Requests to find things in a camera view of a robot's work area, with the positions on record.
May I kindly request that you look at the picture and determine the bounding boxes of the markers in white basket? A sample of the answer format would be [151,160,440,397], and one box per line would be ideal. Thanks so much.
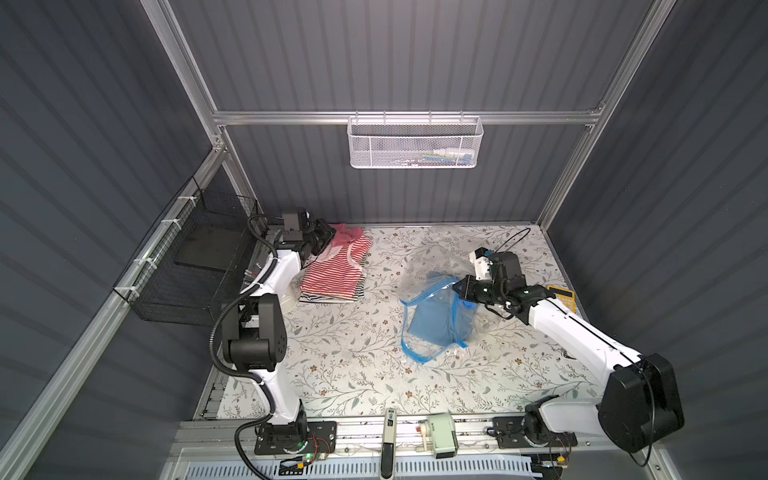
[395,148,476,168]

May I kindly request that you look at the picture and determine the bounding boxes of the red white striped tank top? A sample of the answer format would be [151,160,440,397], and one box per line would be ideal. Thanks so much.
[301,235,373,296]

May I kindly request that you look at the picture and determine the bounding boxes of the pens in mug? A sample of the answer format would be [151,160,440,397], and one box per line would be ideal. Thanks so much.
[243,265,262,288]

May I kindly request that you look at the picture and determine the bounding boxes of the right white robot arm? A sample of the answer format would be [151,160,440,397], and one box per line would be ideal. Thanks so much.
[453,248,685,456]

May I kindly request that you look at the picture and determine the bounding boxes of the pale green box device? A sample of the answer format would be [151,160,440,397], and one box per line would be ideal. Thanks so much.
[418,412,459,459]

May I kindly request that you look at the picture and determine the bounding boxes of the black wire mesh basket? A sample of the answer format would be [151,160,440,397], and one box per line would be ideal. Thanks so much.
[114,187,259,327]

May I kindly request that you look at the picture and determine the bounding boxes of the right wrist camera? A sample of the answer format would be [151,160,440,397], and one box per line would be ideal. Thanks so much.
[469,247,493,281]

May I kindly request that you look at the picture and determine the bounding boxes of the clear vacuum bag blue zipper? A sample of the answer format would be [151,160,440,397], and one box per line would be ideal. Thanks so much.
[399,228,530,364]

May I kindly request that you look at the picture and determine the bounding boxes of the white wire mesh basket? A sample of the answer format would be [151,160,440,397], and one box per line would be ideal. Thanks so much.
[346,114,484,169]

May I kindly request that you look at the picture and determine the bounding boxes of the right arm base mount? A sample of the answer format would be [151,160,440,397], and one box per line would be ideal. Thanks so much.
[486,413,578,449]

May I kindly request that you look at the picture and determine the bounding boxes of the yellow calculator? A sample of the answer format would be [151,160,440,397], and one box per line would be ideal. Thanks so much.
[547,285,578,313]

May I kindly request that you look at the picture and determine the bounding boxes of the white mug pen holder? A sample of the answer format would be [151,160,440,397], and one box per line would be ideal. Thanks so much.
[280,284,300,314]

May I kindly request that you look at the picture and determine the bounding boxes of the navy white striped tank top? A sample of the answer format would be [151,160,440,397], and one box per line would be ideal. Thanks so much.
[299,285,364,304]

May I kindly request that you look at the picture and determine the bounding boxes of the light blue garment in bag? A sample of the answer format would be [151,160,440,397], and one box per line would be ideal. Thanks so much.
[401,275,478,364]

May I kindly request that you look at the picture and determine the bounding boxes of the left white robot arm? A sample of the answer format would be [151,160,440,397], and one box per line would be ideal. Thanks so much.
[209,209,335,444]

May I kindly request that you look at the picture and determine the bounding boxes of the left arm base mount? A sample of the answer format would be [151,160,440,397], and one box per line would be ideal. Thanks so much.
[254,418,338,456]

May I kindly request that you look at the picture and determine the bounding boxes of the black white handheld tool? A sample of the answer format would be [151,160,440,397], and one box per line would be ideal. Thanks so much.
[379,408,397,480]

